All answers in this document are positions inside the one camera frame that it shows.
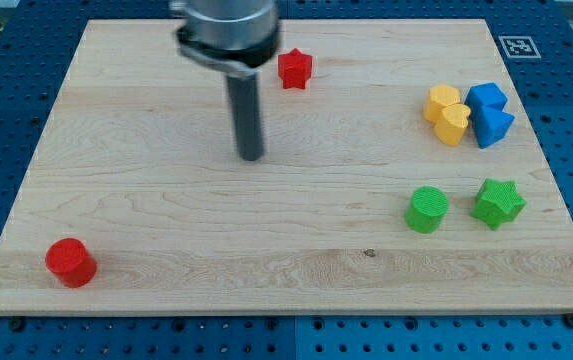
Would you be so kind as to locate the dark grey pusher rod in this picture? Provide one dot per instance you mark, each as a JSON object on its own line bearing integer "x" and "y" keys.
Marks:
{"x": 246, "y": 116}

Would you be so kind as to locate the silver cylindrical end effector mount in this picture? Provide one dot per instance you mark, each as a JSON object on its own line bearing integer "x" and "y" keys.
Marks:
{"x": 234, "y": 37}

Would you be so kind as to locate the red star block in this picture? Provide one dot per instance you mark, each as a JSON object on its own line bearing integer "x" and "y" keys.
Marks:
{"x": 295, "y": 69}

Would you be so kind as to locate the light wooden board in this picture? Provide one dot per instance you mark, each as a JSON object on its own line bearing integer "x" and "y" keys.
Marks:
{"x": 137, "y": 161}

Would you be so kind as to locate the green star block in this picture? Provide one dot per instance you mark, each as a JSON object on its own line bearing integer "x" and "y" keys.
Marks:
{"x": 497, "y": 202}

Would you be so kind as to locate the yellow hexagon block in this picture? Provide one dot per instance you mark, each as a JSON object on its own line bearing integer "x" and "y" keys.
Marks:
{"x": 437, "y": 99}

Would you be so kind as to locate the yellow heart block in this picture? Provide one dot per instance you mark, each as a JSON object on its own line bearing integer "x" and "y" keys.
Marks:
{"x": 452, "y": 124}

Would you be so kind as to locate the green cylinder block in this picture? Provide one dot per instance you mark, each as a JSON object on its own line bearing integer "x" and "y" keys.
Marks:
{"x": 427, "y": 207}

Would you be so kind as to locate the red cylinder block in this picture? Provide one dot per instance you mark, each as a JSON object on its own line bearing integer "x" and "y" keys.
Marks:
{"x": 69, "y": 261}

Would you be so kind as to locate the blue cube block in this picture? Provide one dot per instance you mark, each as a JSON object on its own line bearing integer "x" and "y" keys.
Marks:
{"x": 486, "y": 95}

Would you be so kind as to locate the blue triangle block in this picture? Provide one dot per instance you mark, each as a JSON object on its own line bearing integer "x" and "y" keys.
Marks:
{"x": 490, "y": 125}

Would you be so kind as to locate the white fiducial marker tag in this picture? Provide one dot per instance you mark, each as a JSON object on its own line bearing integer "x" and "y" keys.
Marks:
{"x": 519, "y": 47}

